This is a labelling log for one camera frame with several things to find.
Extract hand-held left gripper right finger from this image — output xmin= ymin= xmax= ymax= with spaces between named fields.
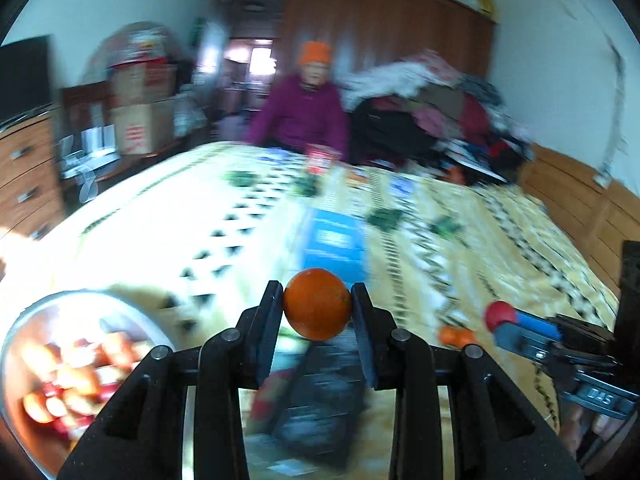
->
xmin=350 ymin=282 xmax=586 ymax=480

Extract brown wooden wardrobe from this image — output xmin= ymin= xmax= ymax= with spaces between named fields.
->
xmin=280 ymin=0 xmax=501 ymax=93

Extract red tomato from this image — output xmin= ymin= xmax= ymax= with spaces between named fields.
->
xmin=486 ymin=301 xmax=521 ymax=333

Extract red print cardboard box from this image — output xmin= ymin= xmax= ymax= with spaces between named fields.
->
xmin=107 ymin=59 xmax=177 ymax=107

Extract wooden headboard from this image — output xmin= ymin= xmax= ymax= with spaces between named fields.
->
xmin=515 ymin=141 xmax=640 ymax=303

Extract black television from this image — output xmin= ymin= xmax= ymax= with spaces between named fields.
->
xmin=0 ymin=34 xmax=56 ymax=126

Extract blue and green carton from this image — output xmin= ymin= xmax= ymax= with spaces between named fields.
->
xmin=299 ymin=207 xmax=369 ymax=282

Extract red and orange produce pile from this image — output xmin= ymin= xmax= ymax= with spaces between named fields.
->
xmin=22 ymin=332 xmax=151 ymax=441

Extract green leafy vegetable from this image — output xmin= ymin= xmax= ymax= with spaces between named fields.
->
xmin=431 ymin=216 xmax=463 ymax=237
xmin=225 ymin=170 xmax=261 ymax=188
xmin=292 ymin=177 xmax=323 ymax=198
xmin=367 ymin=207 xmax=405 ymax=231

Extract wooden drawer cabinet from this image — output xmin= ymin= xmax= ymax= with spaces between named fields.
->
xmin=0 ymin=106 xmax=67 ymax=242

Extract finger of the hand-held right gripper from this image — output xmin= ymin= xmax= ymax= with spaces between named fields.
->
xmin=517 ymin=310 xmax=618 ymax=343
xmin=492 ymin=322 xmax=557 ymax=362

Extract stacked cardboard boxes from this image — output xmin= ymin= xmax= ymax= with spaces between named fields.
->
xmin=107 ymin=100 xmax=180 ymax=157

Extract red snack box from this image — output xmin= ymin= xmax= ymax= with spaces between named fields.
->
xmin=306 ymin=144 xmax=335 ymax=177

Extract large orange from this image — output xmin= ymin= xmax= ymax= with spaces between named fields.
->
xmin=284 ymin=268 xmax=352 ymax=341

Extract pile of clothes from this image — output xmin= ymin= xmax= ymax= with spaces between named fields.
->
xmin=345 ymin=49 xmax=533 ymax=183

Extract person's right hand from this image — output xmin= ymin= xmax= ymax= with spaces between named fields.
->
xmin=560 ymin=402 xmax=640 ymax=476

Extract metal bowl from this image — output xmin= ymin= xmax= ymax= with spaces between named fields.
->
xmin=0 ymin=289 xmax=177 ymax=480

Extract clear plastic bag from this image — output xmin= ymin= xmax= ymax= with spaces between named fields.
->
xmin=85 ymin=21 xmax=187 ymax=73

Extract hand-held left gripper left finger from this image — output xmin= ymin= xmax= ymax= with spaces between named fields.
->
xmin=60 ymin=280 xmax=285 ymax=480

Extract small orange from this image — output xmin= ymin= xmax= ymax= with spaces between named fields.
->
xmin=439 ymin=326 xmax=479 ymax=350

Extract black box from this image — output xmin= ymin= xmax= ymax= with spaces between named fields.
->
xmin=272 ymin=340 xmax=368 ymax=463

